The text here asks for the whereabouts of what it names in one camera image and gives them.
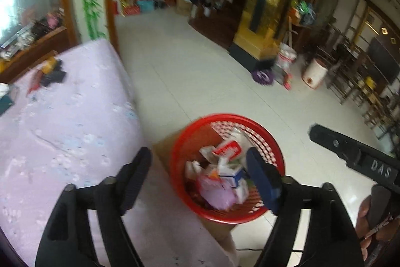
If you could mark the purple mop head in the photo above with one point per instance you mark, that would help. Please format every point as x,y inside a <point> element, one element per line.
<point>263,76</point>

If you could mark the wooden staircase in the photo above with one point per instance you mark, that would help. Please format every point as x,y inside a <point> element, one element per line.
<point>218,23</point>

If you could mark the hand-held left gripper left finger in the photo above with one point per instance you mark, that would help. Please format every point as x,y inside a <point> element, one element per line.
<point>137,179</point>

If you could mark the row of wooden chairs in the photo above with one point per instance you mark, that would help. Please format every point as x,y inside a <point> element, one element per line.
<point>356,76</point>

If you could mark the black screen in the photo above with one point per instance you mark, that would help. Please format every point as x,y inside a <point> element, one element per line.
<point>384,59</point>

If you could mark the red plastic basket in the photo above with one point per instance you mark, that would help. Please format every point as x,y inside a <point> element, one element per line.
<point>187,142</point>

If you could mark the pink wrapper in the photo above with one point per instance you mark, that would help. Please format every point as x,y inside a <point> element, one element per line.
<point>215,193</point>

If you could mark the yellow small box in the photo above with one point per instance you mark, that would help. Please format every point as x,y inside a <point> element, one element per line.
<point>49,64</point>

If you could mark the gold pillar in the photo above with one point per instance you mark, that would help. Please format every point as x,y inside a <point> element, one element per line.
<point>268,4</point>

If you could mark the teal tissue box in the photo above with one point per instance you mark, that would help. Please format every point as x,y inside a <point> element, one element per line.
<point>7,101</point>

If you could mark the white cylindrical container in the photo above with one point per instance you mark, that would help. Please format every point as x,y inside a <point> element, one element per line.
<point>314,73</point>

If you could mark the wooden sideboard with mirror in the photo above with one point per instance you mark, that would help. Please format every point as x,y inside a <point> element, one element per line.
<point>37,48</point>

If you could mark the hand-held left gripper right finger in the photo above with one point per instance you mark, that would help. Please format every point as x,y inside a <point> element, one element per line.
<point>265,183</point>

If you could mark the red dustpan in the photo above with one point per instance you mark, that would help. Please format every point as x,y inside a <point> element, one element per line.
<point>288,81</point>

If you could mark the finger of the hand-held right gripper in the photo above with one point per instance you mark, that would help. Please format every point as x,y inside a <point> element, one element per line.
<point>334,143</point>

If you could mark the shelf with green bags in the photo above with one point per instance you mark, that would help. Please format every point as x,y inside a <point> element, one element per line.
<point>302,12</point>

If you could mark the red flat packet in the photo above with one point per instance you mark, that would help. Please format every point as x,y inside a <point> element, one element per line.
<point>34,82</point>

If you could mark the lilac floral tablecloth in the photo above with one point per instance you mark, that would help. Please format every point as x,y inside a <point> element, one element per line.
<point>62,129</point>

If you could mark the brown cardboard box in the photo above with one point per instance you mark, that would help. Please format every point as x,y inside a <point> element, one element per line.
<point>183,4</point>

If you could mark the pile of gift boxes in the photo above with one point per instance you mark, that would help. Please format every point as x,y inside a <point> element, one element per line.
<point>140,2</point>

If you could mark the person's right hand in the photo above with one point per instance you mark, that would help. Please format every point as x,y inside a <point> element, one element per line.
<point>363,223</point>

